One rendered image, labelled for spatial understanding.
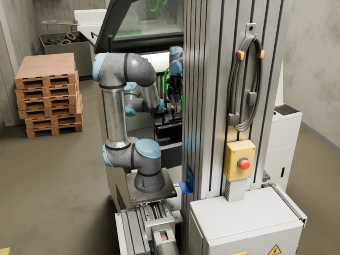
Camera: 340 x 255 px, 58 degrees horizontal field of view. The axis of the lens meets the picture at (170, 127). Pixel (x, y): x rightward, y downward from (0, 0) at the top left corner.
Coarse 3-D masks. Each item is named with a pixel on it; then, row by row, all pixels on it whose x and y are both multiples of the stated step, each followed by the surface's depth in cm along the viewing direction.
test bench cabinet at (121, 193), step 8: (112, 168) 248; (120, 168) 213; (112, 176) 256; (120, 176) 219; (120, 184) 226; (120, 192) 233; (128, 192) 203; (120, 200) 239; (128, 200) 210; (120, 208) 248; (128, 208) 216
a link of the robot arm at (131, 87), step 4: (128, 84) 160; (132, 84) 160; (136, 84) 163; (124, 88) 160; (128, 88) 159; (132, 88) 160; (136, 88) 163; (124, 92) 162; (128, 92) 161; (132, 92) 161; (136, 92) 163; (140, 92) 168
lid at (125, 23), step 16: (112, 0) 136; (128, 0) 135; (144, 0) 143; (160, 0) 146; (176, 0) 150; (112, 16) 149; (128, 16) 158; (144, 16) 163; (160, 16) 168; (176, 16) 173; (112, 32) 172; (128, 32) 183; (144, 32) 190; (160, 32) 197; (176, 32) 204; (96, 48) 197; (112, 48) 203; (128, 48) 211; (144, 48) 219
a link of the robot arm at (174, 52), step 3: (171, 48) 169; (174, 48) 168; (177, 48) 168; (180, 48) 168; (171, 51) 168; (174, 51) 167; (177, 51) 167; (180, 51) 168; (171, 54) 169; (174, 54) 168; (177, 54) 168; (180, 54) 167; (171, 57) 170; (174, 57) 169; (177, 57) 168; (171, 60) 170
